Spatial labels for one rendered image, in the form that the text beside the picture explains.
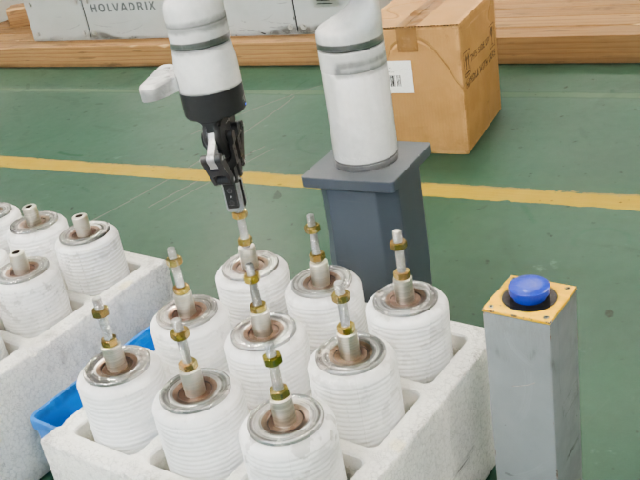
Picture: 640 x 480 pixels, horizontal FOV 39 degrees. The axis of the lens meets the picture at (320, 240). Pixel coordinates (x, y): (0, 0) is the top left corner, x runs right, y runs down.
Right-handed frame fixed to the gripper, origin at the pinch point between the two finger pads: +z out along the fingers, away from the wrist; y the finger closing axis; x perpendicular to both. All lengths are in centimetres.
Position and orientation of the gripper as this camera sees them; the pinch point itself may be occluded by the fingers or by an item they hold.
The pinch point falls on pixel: (234, 194)
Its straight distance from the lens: 112.4
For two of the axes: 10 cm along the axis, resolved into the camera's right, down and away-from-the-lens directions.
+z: 1.6, 8.8, 4.4
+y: 1.4, -4.6, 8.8
